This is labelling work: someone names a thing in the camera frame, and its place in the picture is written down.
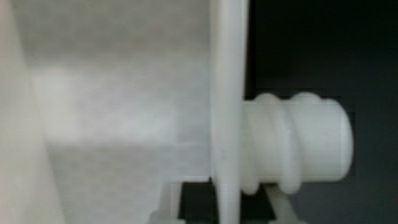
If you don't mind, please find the white cabinet body box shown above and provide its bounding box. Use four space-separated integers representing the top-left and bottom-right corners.
0 0 353 224

